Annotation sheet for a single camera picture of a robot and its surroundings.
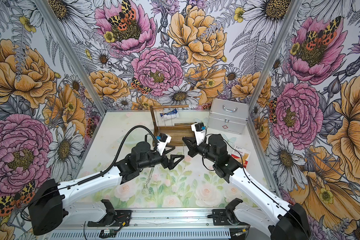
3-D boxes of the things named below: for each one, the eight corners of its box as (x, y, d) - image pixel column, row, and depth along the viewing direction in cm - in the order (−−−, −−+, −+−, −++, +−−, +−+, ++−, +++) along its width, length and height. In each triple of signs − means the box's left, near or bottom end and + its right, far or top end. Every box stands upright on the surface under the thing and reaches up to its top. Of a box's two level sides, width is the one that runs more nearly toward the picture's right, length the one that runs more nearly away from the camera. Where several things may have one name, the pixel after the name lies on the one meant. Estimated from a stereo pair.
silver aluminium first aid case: (205, 130, 114) (208, 113, 100) (209, 115, 125) (212, 97, 111) (240, 137, 110) (248, 121, 96) (241, 121, 120) (248, 103, 107)
